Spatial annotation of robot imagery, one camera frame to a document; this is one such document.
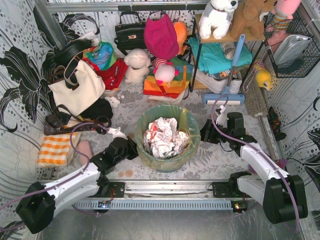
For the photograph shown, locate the yellow trash bag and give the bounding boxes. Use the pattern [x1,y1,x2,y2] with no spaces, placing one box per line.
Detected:
[135,105,201,172]

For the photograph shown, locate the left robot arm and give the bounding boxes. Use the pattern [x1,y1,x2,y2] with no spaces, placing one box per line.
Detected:
[15,137,138,234]

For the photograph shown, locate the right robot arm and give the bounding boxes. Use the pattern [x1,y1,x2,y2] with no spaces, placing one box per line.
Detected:
[200,112,308,224]

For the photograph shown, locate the teal trash bin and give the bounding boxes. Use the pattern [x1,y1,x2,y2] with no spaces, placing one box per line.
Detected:
[134,105,201,172]

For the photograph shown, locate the crumpled paper trash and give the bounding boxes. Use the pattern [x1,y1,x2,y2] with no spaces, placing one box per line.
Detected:
[143,117,190,159]

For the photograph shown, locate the brown patterned bag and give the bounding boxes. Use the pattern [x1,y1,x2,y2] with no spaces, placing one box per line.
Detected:
[43,104,112,136]

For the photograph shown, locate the cream canvas tote bag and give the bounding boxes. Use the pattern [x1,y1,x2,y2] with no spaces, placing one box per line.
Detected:
[48,60,106,116]

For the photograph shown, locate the magenta cloth bag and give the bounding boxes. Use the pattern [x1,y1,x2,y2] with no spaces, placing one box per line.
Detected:
[143,13,179,61]

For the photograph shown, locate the pink sponge roll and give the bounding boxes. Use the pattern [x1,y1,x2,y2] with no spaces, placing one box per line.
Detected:
[76,140,93,166]

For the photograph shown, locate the blue floor mop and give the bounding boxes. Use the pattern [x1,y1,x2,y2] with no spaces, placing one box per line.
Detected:
[203,34,246,106]

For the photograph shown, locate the small white plush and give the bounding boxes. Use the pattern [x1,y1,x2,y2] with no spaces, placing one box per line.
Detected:
[104,95,125,109]

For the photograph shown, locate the white storage box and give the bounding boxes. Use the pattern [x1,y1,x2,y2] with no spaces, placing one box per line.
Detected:
[195,71,242,94]

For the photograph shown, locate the rainbow folded cloth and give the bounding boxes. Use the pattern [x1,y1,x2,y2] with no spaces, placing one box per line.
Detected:
[143,57,194,99]

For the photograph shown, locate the black orange cloth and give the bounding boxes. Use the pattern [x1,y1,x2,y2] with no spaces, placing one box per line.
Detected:
[267,107,287,141]

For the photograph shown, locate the orange checkered towel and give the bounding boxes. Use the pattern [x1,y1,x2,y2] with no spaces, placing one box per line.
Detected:
[37,133,81,168]

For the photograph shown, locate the red clothing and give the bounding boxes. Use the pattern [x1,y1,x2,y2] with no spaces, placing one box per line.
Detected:
[88,58,128,90]

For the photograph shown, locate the teal folded cloth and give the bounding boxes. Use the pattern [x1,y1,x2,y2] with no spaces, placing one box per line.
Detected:
[198,43,253,75]

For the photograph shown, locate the pink head plush doll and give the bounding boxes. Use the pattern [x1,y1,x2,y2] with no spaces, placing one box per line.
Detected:
[152,57,179,85]

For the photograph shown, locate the yellow plush toy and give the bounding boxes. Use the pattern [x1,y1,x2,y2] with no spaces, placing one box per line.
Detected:
[252,60,272,91]

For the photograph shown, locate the cream plush lamb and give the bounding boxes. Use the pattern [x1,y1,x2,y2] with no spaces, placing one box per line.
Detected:
[124,48,151,84]

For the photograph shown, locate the colorful printed cloth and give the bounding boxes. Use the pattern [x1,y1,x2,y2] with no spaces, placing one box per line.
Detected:
[82,41,117,72]

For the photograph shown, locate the orange plush toy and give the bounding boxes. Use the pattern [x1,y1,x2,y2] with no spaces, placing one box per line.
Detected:
[173,21,187,55]

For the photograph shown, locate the black round hat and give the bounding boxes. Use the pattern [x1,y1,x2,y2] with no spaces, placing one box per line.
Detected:
[54,39,93,67]

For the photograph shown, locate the brown teddy bear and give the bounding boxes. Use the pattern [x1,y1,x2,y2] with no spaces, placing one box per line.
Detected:
[230,0,278,39]

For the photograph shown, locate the black leather handbag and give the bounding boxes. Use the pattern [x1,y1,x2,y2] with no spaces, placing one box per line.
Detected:
[114,11,147,56]

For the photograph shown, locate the white plush dog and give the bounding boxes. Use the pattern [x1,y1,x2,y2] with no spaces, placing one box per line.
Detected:
[199,0,239,40]

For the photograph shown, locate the silver foil pouch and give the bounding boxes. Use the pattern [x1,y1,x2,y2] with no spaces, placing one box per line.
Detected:
[273,34,312,65]

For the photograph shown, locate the pink plush toy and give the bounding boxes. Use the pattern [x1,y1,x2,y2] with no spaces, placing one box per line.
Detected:
[270,0,301,30]

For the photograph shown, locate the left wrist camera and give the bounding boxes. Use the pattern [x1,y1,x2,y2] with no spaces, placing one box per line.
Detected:
[107,127,128,140]

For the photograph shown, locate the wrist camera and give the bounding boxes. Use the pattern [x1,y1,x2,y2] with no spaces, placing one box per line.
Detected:
[215,105,228,127]
[107,127,128,140]

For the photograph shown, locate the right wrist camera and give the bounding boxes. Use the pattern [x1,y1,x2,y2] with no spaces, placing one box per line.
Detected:
[215,105,228,127]

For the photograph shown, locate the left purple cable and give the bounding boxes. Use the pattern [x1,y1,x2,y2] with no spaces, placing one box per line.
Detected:
[0,122,118,233]

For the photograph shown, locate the purple cable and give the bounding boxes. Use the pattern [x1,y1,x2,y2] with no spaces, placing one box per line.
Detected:
[211,93,301,233]
[0,122,118,233]

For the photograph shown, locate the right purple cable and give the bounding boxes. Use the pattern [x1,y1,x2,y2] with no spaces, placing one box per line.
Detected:
[211,93,301,233]

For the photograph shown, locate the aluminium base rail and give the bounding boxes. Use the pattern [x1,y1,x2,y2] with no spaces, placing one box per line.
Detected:
[65,180,255,211]

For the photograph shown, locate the black wire basket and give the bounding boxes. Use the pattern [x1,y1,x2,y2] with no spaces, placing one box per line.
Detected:
[264,11,320,78]

